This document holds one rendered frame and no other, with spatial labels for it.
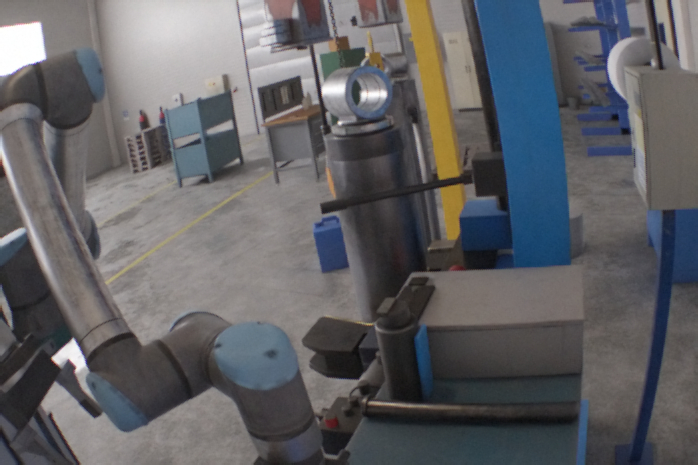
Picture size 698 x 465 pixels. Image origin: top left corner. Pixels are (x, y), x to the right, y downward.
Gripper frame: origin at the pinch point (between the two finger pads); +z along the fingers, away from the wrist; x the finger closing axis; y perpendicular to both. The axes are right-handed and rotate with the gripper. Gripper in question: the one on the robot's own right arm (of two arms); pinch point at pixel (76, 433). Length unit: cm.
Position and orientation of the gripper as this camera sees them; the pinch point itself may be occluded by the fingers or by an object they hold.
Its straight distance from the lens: 86.7
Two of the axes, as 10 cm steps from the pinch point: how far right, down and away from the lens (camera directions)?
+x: -0.2, 4.4, -9.0
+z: 5.6, 7.5, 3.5
